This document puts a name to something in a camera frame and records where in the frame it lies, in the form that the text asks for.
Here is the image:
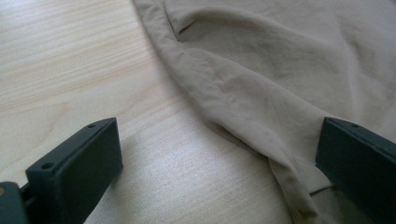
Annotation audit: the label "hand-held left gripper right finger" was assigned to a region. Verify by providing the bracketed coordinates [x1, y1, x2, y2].
[315, 117, 396, 224]

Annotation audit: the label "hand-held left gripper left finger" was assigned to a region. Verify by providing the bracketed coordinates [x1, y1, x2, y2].
[20, 117, 124, 224]

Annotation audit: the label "beige shorts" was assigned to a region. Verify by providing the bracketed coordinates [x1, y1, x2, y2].
[132, 0, 396, 224]

